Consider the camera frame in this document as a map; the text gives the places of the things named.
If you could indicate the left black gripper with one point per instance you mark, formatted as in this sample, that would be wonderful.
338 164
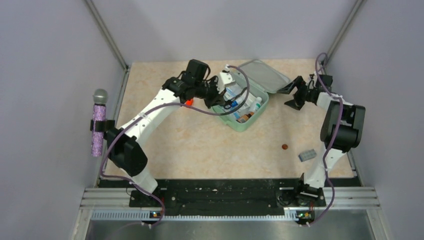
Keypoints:
217 99

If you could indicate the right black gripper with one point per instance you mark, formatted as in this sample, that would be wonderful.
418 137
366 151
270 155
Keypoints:
299 83

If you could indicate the blue white bagged packet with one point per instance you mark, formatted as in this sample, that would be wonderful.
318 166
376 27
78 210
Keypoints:
232 90

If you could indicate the white gauze packet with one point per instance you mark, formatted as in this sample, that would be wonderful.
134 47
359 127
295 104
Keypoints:
248 98

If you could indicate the mint green medicine case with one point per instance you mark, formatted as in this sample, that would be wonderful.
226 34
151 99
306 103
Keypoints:
263 81

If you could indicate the brown bottle orange cap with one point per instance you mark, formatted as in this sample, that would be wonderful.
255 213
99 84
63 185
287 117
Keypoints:
245 117

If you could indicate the small blue capped bottle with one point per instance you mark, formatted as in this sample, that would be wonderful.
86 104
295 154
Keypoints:
237 103

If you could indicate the white bottle green label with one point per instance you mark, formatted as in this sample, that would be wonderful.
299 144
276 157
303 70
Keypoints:
255 105

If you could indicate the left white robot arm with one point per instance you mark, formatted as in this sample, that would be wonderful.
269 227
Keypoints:
124 143

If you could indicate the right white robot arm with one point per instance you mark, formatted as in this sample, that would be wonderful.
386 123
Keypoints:
341 129

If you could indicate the orange red small box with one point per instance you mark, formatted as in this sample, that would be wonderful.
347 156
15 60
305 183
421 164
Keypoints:
189 103

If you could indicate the grey blue pill blister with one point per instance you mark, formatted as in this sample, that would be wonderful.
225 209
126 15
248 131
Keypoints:
307 155

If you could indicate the purple glitter microphone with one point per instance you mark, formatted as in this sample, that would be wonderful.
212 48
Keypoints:
100 98

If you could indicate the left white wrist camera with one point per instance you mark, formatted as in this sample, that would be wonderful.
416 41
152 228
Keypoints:
224 78

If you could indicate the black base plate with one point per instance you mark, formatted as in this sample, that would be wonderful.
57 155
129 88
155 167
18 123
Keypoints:
229 197

